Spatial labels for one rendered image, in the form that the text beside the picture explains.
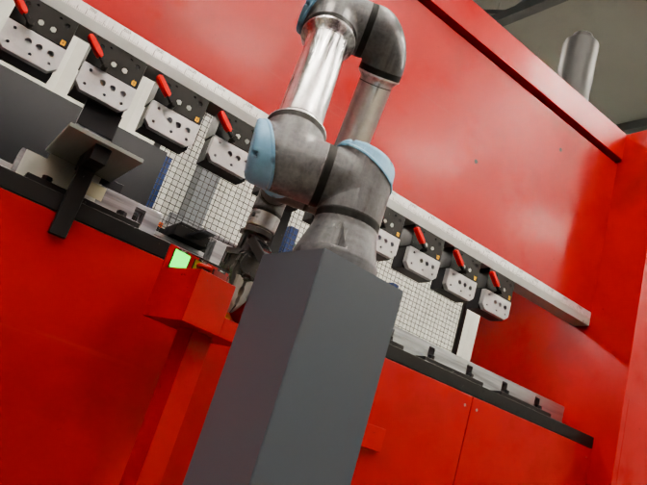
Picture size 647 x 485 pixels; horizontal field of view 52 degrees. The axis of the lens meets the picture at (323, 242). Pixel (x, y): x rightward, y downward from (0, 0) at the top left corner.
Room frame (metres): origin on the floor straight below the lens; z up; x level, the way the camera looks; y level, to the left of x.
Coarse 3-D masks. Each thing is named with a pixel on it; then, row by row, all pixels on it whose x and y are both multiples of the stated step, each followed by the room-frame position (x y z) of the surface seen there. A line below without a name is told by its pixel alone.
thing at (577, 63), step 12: (576, 36) 2.63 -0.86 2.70; (588, 36) 2.61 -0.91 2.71; (564, 48) 2.67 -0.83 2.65; (576, 48) 2.62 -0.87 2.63; (588, 48) 2.61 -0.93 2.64; (564, 60) 2.65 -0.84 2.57; (576, 60) 2.61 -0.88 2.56; (588, 60) 2.61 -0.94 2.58; (564, 72) 2.64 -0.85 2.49; (576, 72) 2.61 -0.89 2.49; (588, 72) 2.62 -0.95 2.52; (576, 84) 2.61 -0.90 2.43; (588, 84) 2.62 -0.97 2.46; (588, 96) 2.64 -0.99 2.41
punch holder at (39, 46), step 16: (32, 0) 1.48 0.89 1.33; (16, 16) 1.48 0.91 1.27; (32, 16) 1.49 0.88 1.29; (48, 16) 1.51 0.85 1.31; (64, 16) 1.52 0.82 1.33; (0, 32) 1.47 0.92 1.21; (16, 32) 1.48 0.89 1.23; (32, 32) 1.50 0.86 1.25; (48, 32) 1.52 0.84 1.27; (64, 32) 1.53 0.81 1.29; (0, 48) 1.49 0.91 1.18; (16, 48) 1.49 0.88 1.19; (32, 48) 1.51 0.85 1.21; (48, 48) 1.52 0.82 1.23; (64, 48) 1.54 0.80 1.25; (16, 64) 1.55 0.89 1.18; (32, 64) 1.52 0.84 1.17; (48, 64) 1.54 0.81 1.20
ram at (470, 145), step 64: (128, 0) 1.59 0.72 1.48; (192, 0) 1.66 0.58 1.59; (256, 0) 1.75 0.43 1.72; (384, 0) 1.97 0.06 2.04; (192, 64) 1.70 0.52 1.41; (256, 64) 1.79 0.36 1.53; (448, 64) 2.14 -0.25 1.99; (384, 128) 2.05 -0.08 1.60; (448, 128) 2.18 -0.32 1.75; (512, 128) 2.34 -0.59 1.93; (448, 192) 2.22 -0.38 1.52; (512, 192) 2.38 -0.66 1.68; (576, 192) 2.57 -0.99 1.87; (512, 256) 2.42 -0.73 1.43; (576, 256) 2.61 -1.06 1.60; (576, 320) 2.68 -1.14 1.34
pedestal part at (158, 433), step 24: (192, 336) 1.49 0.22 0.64; (168, 360) 1.52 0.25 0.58; (192, 360) 1.50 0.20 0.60; (168, 384) 1.49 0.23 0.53; (192, 384) 1.52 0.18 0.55; (168, 408) 1.49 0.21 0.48; (144, 432) 1.51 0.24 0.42; (168, 432) 1.51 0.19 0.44; (144, 456) 1.49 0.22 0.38; (168, 456) 1.52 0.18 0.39; (120, 480) 1.52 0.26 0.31; (144, 480) 1.50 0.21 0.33
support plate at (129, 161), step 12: (72, 132) 1.40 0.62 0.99; (84, 132) 1.38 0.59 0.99; (60, 144) 1.51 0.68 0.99; (72, 144) 1.48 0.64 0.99; (84, 144) 1.46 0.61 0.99; (108, 144) 1.41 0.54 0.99; (60, 156) 1.60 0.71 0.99; (72, 156) 1.57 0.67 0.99; (120, 156) 1.46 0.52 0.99; (132, 156) 1.44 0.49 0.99; (108, 168) 1.58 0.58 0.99; (120, 168) 1.55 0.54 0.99; (132, 168) 1.52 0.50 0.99; (108, 180) 1.67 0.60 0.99
